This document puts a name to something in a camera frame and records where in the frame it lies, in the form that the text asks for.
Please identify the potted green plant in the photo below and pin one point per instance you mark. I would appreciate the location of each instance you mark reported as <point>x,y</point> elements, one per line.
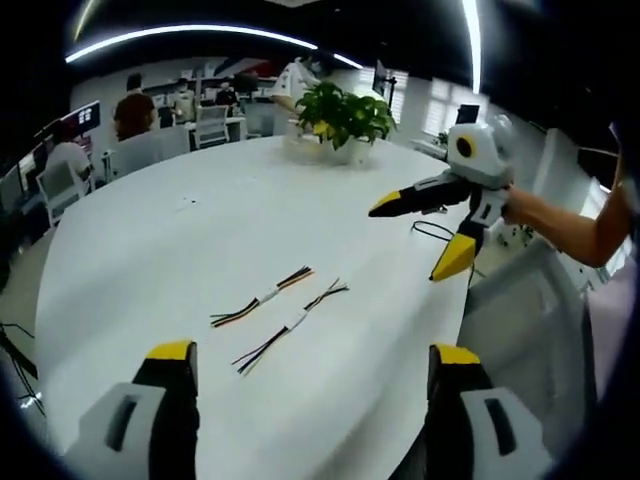
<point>345,112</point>

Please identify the small black monitor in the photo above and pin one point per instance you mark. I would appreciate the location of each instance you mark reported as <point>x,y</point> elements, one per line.
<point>469,114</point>

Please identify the black monitor on stand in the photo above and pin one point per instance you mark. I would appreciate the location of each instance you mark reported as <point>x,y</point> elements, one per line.
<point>386,75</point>

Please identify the dark wall screen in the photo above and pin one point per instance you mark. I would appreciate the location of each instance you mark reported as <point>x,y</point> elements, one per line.
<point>86,116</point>

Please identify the person's right hand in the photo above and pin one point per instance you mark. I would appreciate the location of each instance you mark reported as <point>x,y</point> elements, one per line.
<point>515,205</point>

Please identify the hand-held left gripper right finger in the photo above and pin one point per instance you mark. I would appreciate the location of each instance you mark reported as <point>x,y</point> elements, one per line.
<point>460,415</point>

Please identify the ceiling light strip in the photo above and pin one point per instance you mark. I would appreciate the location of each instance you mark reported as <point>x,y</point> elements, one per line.
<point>190,31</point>
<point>472,45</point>
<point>347,61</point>

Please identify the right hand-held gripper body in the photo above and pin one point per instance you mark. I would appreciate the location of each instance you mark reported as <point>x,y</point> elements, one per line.
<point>482,155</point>

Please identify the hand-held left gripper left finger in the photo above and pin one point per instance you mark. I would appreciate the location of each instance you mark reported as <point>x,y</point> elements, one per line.
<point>150,410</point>

